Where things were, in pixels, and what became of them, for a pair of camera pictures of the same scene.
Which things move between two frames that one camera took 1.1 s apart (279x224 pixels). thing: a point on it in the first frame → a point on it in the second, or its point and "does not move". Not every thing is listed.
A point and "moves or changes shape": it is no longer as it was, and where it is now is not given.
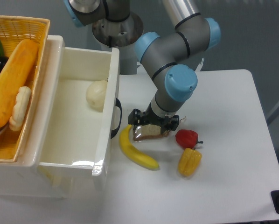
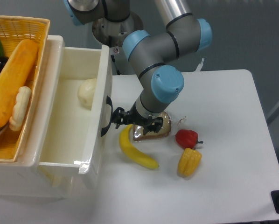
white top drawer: x=79 y=137 moves or changes shape
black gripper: x=148 y=117 → x=133 y=116
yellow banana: x=134 y=153 does not move
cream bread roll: x=19 y=110 does not move
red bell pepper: x=187 y=138 does not move
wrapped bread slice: x=149 y=131 does not move
